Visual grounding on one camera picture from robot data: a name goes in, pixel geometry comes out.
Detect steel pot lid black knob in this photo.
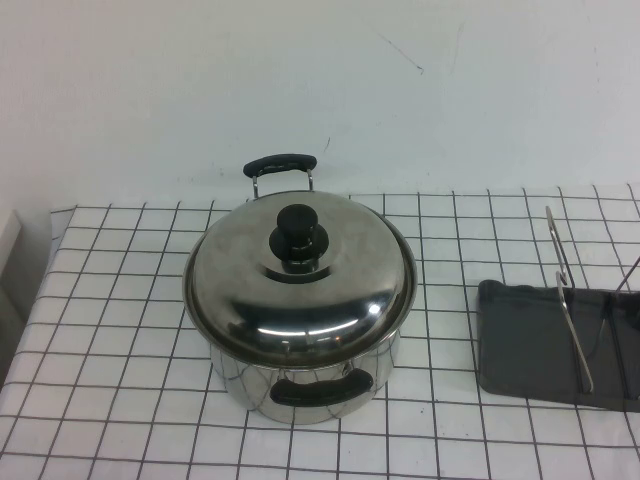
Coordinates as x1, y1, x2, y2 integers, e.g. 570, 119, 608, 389
185, 189, 417, 362

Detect beige box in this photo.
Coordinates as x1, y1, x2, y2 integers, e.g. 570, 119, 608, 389
0, 208, 26, 324

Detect white black grid tablecloth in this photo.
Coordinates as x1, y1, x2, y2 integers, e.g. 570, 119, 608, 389
0, 183, 640, 480

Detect steel wire lid rack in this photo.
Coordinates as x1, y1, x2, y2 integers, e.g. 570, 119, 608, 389
544, 205, 640, 395

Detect stainless steel pot black handles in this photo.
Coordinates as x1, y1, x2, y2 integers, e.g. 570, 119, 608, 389
182, 152, 419, 426

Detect dark grey rack drip tray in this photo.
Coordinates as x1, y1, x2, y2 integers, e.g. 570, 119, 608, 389
476, 278, 640, 414

